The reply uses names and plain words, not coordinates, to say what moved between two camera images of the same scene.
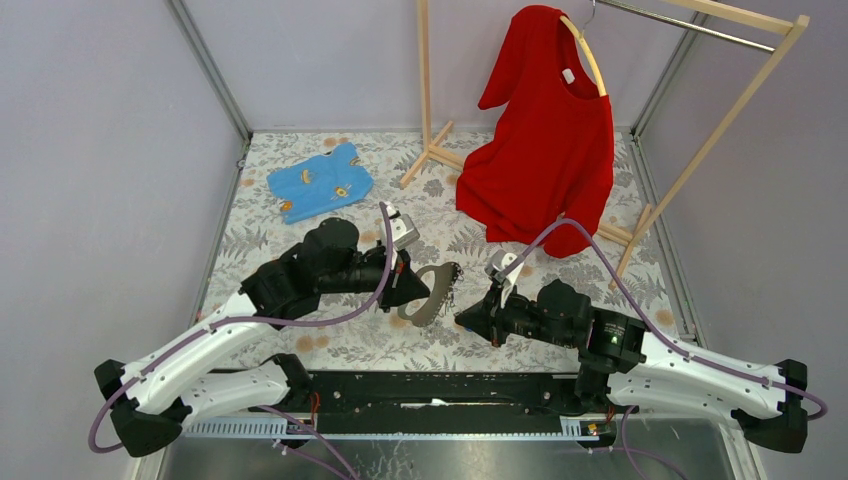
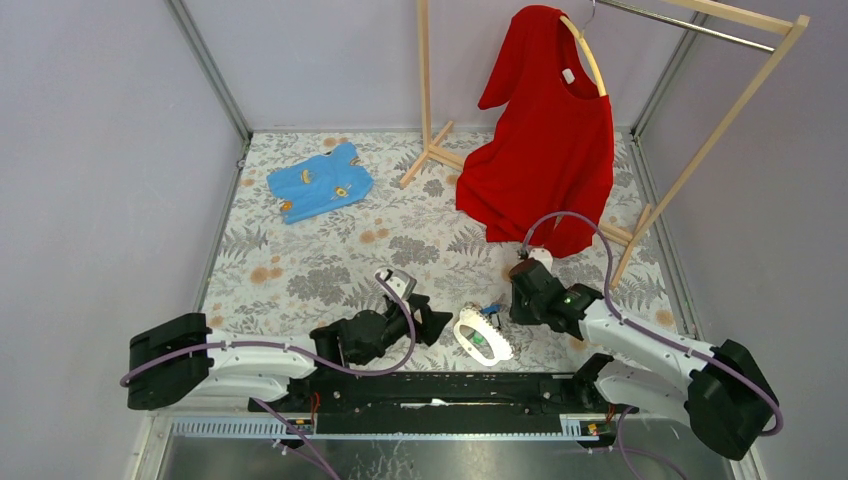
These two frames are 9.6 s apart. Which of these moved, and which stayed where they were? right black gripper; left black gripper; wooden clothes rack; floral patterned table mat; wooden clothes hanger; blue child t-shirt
Moved: left black gripper; right black gripper
Stayed: blue child t-shirt; floral patterned table mat; wooden clothes hanger; wooden clothes rack
